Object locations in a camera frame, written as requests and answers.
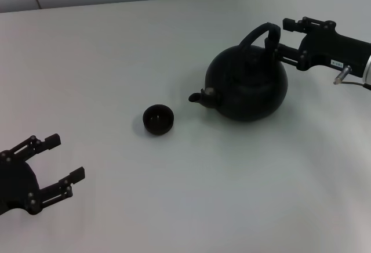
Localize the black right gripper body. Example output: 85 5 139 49
298 28 371 77

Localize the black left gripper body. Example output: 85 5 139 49
0 150 40 216

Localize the black cast iron teapot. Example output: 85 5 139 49
188 22 289 122

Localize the small dark teacup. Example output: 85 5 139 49
142 104 175 135

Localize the thin dark right gripper cable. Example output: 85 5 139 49
341 81 371 91

